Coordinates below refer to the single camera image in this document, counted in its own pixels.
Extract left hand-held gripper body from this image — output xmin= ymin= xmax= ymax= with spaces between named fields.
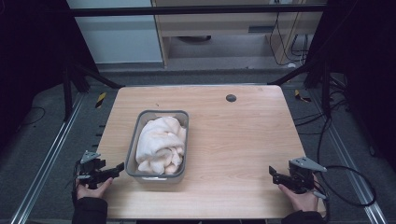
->
xmin=76 ymin=150 xmax=107 ymax=190

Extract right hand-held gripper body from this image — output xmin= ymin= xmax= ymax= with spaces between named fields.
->
xmin=287 ymin=156 xmax=329 ymax=201

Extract person's left hand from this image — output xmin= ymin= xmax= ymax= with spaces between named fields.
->
xmin=76 ymin=176 xmax=114 ymax=201

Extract person's right hand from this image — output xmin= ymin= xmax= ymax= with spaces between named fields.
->
xmin=277 ymin=183 xmax=319 ymax=213

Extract grey plastic basket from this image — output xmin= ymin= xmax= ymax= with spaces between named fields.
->
xmin=124 ymin=109 xmax=191 ymax=184

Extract white towel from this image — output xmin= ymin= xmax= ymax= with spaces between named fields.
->
xmin=134 ymin=116 xmax=188 ymax=175

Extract yellow black striped tape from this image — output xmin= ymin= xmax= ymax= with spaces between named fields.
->
xmin=94 ymin=91 xmax=107 ymax=109
xmin=293 ymin=89 xmax=312 ymax=104

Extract black metal stand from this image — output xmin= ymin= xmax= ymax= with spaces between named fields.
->
xmin=61 ymin=61 xmax=126 ymax=123
xmin=266 ymin=57 xmax=333 ymax=119

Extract black curtain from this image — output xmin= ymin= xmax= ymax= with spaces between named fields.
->
xmin=0 ymin=0 xmax=99 ymax=152
xmin=305 ymin=0 xmax=396 ymax=174

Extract white cabinet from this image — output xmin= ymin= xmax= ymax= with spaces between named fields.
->
xmin=65 ymin=0 xmax=164 ymax=65

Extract light wooden desk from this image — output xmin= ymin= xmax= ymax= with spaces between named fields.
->
xmin=150 ymin=0 xmax=325 ymax=68

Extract aluminium floor rail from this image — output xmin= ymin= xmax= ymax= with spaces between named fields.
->
xmin=8 ymin=92 xmax=86 ymax=224
xmin=310 ymin=89 xmax=389 ymax=224

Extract black floor cables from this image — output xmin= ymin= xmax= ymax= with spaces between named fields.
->
xmin=293 ymin=72 xmax=354 ymax=136

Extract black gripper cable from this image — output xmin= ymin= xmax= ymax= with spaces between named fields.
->
xmin=317 ymin=116 xmax=377 ymax=224

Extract thin black floor cable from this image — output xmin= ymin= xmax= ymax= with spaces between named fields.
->
xmin=20 ymin=105 xmax=47 ymax=128

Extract black hanging cables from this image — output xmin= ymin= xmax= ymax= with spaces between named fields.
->
xmin=268 ymin=11 xmax=310 ymax=67

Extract black horizontal frame bar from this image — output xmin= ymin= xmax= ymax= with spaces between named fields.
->
xmin=66 ymin=4 xmax=327 ymax=18

